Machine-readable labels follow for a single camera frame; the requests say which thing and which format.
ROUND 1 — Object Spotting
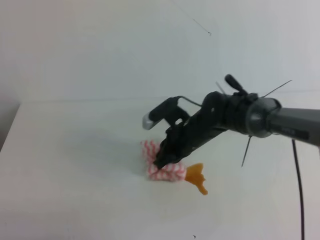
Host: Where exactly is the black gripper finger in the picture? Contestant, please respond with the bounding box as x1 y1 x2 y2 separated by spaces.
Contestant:
153 154 175 168

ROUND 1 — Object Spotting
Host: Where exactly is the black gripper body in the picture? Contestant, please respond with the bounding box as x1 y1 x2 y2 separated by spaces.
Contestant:
159 109 227 162

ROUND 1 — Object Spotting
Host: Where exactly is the pink white striped rag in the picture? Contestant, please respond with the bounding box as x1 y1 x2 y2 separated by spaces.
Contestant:
140 139 187 182

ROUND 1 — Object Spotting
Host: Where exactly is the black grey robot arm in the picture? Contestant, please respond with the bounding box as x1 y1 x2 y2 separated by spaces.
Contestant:
147 74 320 169

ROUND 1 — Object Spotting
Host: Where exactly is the brown coffee stain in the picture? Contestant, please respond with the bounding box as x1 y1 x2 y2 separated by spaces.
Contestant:
184 163 208 196

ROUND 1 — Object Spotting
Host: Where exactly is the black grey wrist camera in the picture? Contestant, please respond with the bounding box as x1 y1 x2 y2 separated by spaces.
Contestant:
142 96 190 130

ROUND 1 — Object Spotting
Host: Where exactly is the black hanging cable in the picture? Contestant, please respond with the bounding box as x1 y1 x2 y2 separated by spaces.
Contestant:
291 139 305 240

